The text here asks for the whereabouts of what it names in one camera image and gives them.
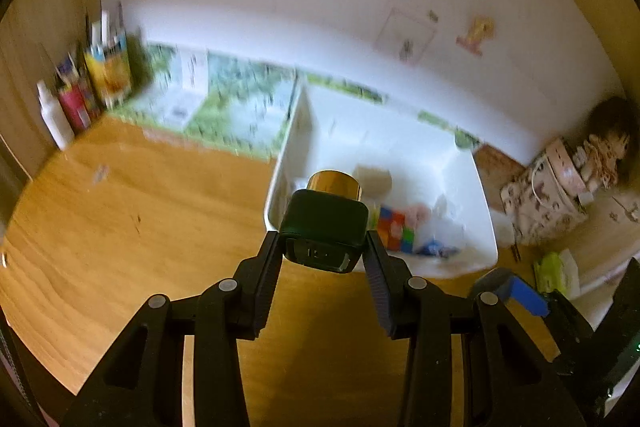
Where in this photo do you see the white plastic storage bin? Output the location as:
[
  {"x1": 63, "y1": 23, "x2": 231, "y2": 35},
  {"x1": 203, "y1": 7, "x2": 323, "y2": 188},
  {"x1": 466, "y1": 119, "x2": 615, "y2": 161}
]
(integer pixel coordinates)
[{"x1": 263, "y1": 82, "x2": 498, "y2": 280}]

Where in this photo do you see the brown printed cardboard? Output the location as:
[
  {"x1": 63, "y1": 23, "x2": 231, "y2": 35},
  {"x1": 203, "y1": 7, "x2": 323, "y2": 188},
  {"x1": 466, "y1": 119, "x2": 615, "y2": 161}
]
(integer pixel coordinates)
[{"x1": 472, "y1": 144, "x2": 526, "y2": 188}]

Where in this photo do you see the multicoloured puzzle cube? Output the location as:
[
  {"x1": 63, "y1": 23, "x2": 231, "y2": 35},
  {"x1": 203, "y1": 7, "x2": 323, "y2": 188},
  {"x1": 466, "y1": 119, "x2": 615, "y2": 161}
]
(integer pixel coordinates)
[{"x1": 375, "y1": 206, "x2": 418, "y2": 254}]

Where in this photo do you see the green tissue pack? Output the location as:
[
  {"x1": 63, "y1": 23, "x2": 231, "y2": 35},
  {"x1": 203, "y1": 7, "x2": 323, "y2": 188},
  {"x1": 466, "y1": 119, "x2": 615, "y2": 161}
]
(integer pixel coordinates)
[{"x1": 532, "y1": 249, "x2": 583, "y2": 303}]

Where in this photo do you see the yellow pony wall sticker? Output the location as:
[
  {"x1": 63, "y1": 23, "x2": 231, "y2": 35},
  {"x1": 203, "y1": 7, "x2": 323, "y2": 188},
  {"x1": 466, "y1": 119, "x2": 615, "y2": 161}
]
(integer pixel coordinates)
[{"x1": 456, "y1": 16, "x2": 498, "y2": 56}]

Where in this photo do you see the pink pencil case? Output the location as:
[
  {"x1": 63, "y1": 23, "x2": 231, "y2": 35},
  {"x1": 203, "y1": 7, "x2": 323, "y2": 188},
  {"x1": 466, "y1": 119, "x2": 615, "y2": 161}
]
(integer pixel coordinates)
[{"x1": 545, "y1": 138, "x2": 586, "y2": 198}]

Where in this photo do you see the white pen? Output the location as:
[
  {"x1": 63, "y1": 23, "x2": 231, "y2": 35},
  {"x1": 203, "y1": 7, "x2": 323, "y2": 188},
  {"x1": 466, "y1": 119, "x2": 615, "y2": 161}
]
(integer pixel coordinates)
[{"x1": 100, "y1": 9, "x2": 126, "y2": 52}]

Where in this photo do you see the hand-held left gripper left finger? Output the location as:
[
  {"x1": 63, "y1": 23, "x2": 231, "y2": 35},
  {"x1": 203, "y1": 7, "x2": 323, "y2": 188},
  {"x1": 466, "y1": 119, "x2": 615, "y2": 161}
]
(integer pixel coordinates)
[{"x1": 60, "y1": 231, "x2": 283, "y2": 427}]

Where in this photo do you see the white spray bottle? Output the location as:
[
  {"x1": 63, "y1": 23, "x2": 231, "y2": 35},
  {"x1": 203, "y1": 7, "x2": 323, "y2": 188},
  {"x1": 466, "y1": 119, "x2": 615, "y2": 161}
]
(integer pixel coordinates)
[{"x1": 36, "y1": 82, "x2": 76, "y2": 152}]

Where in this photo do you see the short leaf print strip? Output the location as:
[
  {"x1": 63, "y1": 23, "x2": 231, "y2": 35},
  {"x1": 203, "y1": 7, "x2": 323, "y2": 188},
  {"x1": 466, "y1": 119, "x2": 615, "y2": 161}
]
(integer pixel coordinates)
[{"x1": 417, "y1": 109, "x2": 483, "y2": 150}]

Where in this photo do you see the letter print fabric bag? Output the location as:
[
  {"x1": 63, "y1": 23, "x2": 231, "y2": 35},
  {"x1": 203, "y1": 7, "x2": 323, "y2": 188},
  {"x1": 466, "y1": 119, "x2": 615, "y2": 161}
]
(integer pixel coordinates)
[{"x1": 500, "y1": 157, "x2": 591, "y2": 245}]

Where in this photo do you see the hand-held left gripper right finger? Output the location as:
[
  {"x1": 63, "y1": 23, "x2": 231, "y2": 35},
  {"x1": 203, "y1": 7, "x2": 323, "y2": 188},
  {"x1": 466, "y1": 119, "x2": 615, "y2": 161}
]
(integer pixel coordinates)
[{"x1": 361, "y1": 229, "x2": 586, "y2": 427}]

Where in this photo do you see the blue and white tube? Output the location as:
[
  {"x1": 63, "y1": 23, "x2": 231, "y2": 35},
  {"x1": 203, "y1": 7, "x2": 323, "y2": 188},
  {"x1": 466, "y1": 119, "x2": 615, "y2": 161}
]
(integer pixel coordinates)
[{"x1": 55, "y1": 57, "x2": 81, "y2": 85}]

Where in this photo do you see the wooden desk hutch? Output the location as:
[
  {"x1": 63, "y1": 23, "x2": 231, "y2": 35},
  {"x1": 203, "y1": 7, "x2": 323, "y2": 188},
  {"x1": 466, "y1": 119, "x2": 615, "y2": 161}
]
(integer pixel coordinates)
[{"x1": 0, "y1": 0, "x2": 640, "y2": 228}]

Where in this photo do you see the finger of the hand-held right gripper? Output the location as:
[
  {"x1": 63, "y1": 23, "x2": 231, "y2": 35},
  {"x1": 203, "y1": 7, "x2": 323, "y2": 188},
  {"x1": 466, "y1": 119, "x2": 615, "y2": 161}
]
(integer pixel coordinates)
[{"x1": 467, "y1": 269, "x2": 551, "y2": 319}]

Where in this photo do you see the white carton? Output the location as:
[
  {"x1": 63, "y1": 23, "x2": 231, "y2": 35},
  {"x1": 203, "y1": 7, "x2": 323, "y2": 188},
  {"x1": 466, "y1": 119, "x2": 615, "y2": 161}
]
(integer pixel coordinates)
[{"x1": 180, "y1": 49, "x2": 210, "y2": 94}]

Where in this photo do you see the white rectangular device box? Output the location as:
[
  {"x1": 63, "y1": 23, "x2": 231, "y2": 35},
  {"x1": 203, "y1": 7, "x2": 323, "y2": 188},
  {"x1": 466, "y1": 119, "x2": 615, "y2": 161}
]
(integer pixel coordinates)
[{"x1": 495, "y1": 212, "x2": 516, "y2": 250}]

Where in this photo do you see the dark green power adapter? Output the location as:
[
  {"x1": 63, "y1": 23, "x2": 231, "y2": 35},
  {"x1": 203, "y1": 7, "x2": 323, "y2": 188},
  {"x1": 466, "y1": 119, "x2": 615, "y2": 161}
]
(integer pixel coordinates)
[{"x1": 277, "y1": 169, "x2": 370, "y2": 275}]

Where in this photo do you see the large leaf print poster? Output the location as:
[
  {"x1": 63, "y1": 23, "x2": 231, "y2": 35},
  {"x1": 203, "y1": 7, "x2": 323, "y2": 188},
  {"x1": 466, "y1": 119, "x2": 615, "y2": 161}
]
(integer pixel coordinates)
[{"x1": 107, "y1": 42, "x2": 388, "y2": 160}]

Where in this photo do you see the metal wall hook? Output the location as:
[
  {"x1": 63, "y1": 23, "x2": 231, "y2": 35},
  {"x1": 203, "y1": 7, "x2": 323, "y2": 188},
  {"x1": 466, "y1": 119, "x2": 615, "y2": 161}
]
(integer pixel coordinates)
[{"x1": 607, "y1": 197, "x2": 633, "y2": 223}]

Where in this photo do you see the brown haired doll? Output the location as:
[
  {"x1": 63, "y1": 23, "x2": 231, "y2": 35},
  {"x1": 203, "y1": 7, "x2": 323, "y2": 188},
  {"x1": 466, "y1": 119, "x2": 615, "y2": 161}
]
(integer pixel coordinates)
[{"x1": 575, "y1": 99, "x2": 638, "y2": 195}]

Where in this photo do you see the white box with blue label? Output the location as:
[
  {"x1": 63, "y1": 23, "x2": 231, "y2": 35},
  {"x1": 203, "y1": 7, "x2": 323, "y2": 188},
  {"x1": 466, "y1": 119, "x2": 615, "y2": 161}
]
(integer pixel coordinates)
[{"x1": 415, "y1": 197, "x2": 463, "y2": 260}]

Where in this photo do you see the round wooden disc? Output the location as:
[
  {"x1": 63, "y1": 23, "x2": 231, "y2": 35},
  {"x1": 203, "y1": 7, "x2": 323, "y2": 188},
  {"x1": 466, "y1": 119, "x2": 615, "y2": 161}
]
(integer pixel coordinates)
[{"x1": 352, "y1": 164, "x2": 393, "y2": 198}]

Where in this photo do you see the red tube package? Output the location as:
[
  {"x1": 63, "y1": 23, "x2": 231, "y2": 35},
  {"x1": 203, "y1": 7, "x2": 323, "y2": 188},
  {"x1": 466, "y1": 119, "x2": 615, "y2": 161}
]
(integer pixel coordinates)
[{"x1": 56, "y1": 82, "x2": 96, "y2": 132}]

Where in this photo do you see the yellow printed pouch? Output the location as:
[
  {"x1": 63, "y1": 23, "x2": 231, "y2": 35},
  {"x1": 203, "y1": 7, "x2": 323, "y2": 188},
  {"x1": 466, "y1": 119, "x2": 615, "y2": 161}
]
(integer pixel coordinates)
[{"x1": 84, "y1": 42, "x2": 133, "y2": 108}]

